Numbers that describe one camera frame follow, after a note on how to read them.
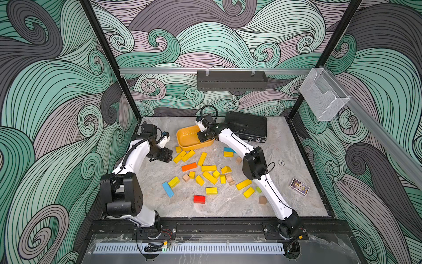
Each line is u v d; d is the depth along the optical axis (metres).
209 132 0.81
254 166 0.65
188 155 0.98
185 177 0.88
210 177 0.90
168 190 0.85
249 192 0.84
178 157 0.98
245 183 0.87
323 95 0.77
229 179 0.89
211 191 0.84
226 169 0.92
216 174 0.90
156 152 0.74
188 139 1.11
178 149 1.00
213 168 0.93
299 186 0.86
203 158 0.98
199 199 0.81
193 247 0.70
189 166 0.95
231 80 0.96
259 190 0.68
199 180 0.88
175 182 0.87
